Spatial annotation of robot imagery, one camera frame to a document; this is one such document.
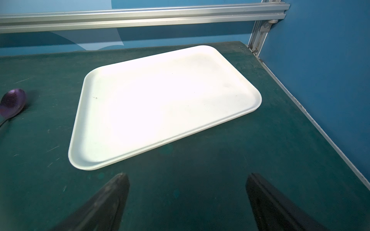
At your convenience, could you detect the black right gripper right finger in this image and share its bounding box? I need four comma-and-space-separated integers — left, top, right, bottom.
246, 173, 328, 231

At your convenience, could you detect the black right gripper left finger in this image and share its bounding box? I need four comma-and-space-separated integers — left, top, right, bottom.
51, 173, 130, 231

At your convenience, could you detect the purple metal spoon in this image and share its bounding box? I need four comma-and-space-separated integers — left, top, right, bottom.
1, 89, 27, 126

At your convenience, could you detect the white plastic tray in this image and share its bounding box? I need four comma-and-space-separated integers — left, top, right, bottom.
68, 45, 262, 170

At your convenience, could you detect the right aluminium frame post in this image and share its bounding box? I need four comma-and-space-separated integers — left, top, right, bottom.
247, 0, 281, 57

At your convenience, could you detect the horizontal aluminium frame rail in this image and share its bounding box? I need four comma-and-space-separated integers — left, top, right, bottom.
1, 2, 290, 34

